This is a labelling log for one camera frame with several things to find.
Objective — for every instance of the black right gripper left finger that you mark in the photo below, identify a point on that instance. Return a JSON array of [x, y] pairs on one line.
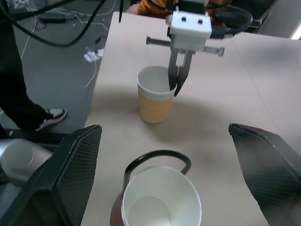
[[58, 179]]

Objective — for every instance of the black and white sneaker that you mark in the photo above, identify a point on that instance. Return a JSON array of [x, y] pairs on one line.
[[53, 116]]

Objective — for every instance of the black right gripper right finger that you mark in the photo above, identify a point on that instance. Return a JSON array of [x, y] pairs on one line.
[[270, 169]]

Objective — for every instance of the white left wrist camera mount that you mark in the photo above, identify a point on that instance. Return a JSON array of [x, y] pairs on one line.
[[190, 23]]

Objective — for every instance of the yellow ribbed paper cup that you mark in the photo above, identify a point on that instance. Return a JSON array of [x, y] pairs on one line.
[[154, 106]]

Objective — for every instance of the black power adapter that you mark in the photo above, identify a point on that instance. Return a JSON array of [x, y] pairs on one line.
[[53, 19]]

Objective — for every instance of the white power strip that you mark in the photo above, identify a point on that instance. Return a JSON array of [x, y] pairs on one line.
[[94, 55]]

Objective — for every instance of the dark panel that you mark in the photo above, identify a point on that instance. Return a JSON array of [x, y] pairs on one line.
[[279, 16]]

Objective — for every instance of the thin black rod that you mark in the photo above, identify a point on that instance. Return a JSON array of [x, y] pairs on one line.
[[121, 10]]

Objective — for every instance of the white paper cup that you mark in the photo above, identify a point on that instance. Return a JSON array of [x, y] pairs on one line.
[[162, 197]]

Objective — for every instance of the silver robot body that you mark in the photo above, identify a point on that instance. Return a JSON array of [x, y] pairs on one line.
[[18, 160]]

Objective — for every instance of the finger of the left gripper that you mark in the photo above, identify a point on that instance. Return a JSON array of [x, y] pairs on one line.
[[184, 70], [173, 68]]

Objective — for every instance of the person in orange top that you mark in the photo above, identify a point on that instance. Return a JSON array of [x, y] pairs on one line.
[[150, 5]]

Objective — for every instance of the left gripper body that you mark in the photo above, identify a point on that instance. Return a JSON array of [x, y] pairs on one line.
[[188, 43]]

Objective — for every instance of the person in black trousers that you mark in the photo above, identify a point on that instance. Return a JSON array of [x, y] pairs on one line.
[[14, 82]]

